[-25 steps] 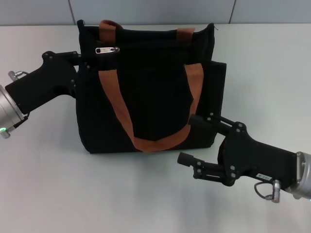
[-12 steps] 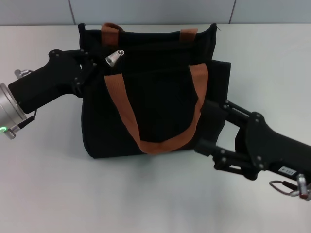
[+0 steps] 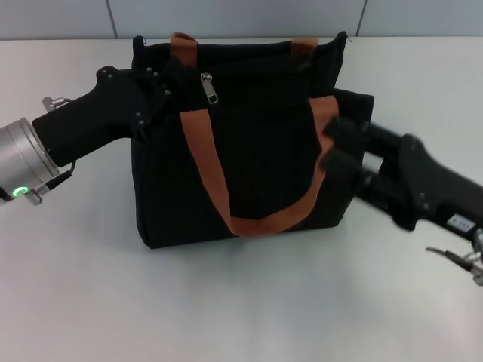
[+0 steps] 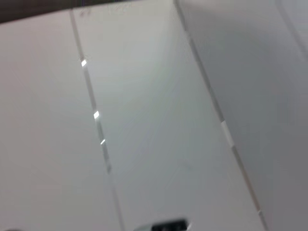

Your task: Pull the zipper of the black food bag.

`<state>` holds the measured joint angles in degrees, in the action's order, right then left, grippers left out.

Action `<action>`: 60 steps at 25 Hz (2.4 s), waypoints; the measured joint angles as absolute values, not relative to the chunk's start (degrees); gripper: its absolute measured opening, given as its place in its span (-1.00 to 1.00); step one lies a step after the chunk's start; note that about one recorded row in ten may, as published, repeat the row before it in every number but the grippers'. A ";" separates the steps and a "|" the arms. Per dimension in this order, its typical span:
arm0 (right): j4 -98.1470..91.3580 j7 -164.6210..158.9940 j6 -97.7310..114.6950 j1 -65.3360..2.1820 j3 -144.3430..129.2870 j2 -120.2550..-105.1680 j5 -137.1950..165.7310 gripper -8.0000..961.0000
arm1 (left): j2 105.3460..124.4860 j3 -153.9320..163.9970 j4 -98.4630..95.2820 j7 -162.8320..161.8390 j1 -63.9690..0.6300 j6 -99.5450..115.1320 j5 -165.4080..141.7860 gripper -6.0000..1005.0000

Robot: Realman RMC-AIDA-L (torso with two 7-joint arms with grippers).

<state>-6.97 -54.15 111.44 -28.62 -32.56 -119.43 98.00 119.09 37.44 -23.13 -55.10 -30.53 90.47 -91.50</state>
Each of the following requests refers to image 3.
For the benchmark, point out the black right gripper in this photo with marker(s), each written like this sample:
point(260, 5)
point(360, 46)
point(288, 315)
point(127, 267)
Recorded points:
point(434, 188)

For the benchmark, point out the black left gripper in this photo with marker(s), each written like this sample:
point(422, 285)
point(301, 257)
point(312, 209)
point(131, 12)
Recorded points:
point(102, 113)

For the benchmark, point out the silver zipper pull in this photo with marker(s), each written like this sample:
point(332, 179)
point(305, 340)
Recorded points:
point(209, 88)

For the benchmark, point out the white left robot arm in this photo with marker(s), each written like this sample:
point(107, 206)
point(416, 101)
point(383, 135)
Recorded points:
point(22, 158)

